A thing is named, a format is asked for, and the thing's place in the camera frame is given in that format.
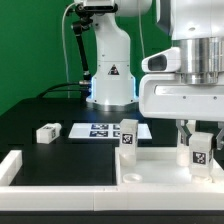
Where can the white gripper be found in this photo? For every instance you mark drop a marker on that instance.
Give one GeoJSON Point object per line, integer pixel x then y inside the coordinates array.
{"type": "Point", "coordinates": [162, 94]}

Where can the white square table top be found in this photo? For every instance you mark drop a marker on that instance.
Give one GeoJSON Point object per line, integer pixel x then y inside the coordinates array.
{"type": "Point", "coordinates": [158, 166]}

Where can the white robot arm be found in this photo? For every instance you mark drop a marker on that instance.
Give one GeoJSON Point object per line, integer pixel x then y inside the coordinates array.
{"type": "Point", "coordinates": [184, 82]}

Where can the white U-shaped obstacle fence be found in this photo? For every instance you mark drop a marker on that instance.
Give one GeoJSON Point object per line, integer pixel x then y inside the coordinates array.
{"type": "Point", "coordinates": [102, 198]}

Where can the white sheet with tag markers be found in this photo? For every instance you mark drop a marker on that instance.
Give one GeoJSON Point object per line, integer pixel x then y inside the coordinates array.
{"type": "Point", "coordinates": [107, 131]}

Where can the grey camera on mount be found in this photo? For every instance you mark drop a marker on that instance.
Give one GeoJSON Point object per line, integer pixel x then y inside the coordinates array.
{"type": "Point", "coordinates": [98, 4]}

